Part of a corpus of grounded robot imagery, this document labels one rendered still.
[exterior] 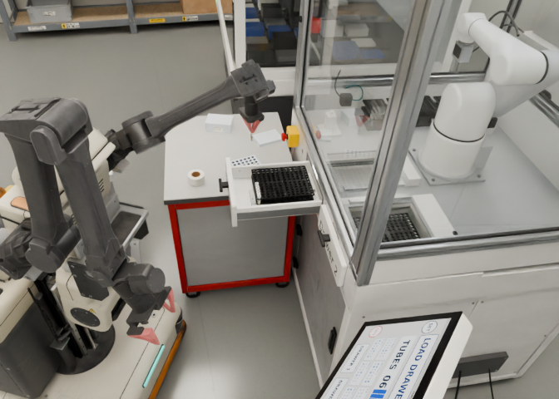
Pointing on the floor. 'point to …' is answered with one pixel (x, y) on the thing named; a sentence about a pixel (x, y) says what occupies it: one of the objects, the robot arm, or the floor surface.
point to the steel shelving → (136, 16)
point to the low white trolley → (222, 210)
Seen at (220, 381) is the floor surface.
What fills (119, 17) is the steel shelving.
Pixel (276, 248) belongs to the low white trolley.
